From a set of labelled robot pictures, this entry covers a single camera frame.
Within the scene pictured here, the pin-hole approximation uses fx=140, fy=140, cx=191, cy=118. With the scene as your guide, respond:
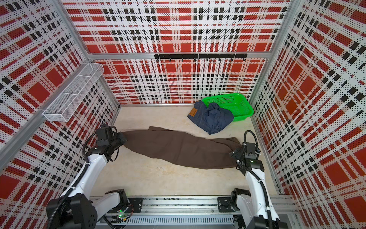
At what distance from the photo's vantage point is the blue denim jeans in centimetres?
98

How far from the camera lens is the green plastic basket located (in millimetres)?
1132

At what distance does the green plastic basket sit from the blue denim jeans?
0.19 ft
